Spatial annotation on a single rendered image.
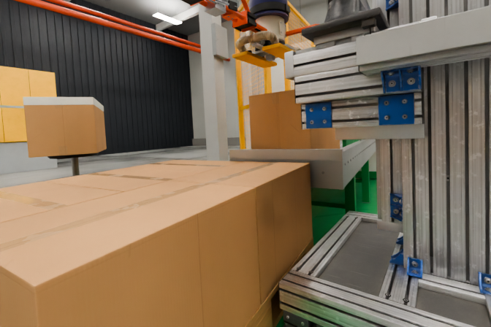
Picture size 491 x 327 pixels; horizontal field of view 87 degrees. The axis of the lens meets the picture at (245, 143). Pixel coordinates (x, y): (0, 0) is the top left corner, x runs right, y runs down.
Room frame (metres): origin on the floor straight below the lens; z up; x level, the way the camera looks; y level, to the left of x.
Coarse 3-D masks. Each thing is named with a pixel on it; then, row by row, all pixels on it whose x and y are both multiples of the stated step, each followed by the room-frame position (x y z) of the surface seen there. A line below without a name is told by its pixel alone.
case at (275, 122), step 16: (256, 96) 1.63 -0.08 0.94; (272, 96) 1.57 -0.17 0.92; (288, 96) 1.51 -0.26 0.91; (256, 112) 1.63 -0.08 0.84; (272, 112) 1.57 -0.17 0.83; (288, 112) 1.51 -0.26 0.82; (256, 128) 1.64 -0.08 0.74; (272, 128) 1.57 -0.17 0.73; (288, 128) 1.51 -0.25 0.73; (320, 128) 1.58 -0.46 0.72; (256, 144) 1.64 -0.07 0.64; (272, 144) 1.58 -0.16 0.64; (288, 144) 1.52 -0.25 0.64; (304, 144) 1.46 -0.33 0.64; (320, 144) 1.57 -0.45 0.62; (336, 144) 1.85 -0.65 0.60
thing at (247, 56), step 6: (234, 54) 1.42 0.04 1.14; (240, 54) 1.40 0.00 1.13; (246, 54) 1.38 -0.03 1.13; (252, 54) 1.42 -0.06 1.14; (240, 60) 1.48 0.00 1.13; (246, 60) 1.49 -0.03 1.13; (252, 60) 1.49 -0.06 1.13; (258, 60) 1.50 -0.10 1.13; (264, 60) 1.53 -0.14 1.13; (264, 66) 1.66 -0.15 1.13; (270, 66) 1.67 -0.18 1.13
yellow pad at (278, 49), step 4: (276, 44) 1.28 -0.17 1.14; (280, 44) 1.27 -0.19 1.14; (264, 48) 1.31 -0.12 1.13; (268, 48) 1.30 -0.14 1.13; (272, 48) 1.29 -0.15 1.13; (276, 48) 1.30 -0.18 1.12; (280, 48) 1.30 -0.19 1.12; (284, 48) 1.31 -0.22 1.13; (288, 48) 1.34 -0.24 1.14; (268, 52) 1.35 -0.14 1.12; (272, 52) 1.35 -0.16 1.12; (276, 52) 1.36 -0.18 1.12; (280, 52) 1.36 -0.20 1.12; (284, 52) 1.36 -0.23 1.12; (276, 56) 1.44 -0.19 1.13; (280, 56) 1.44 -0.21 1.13; (284, 60) 1.53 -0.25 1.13
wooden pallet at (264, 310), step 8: (312, 240) 1.33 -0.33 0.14; (304, 248) 1.23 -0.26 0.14; (272, 296) 0.91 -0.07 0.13; (264, 304) 0.86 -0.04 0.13; (272, 304) 1.01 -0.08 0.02; (256, 312) 0.81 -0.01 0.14; (264, 312) 0.85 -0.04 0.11; (272, 312) 0.97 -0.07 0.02; (280, 312) 0.97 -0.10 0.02; (256, 320) 0.80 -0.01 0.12; (264, 320) 0.85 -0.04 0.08; (272, 320) 0.93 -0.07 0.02
